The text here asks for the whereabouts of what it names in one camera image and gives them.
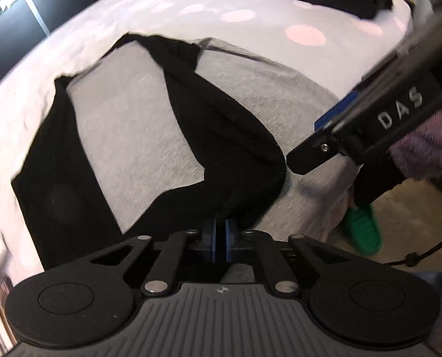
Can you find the pink polka dot bedsheet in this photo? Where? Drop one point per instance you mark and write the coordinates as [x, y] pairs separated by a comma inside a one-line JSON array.
[[243, 29]]

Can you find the grey shirt with black sleeves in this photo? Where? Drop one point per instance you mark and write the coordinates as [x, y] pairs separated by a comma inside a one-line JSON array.
[[131, 111]]

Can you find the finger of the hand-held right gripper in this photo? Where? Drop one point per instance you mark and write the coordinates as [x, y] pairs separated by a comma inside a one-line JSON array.
[[336, 113], [310, 154]]

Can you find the green slipper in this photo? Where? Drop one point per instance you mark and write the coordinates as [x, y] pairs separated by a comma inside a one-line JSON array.
[[364, 227]]

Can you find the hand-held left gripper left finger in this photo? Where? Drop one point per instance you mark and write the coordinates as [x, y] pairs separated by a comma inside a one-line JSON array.
[[212, 241]]

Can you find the black sliding door wardrobe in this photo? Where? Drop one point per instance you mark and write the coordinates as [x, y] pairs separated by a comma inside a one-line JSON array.
[[12, 26]]

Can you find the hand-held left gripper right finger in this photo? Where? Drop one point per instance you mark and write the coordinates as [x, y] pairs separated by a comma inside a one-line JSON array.
[[229, 245]]

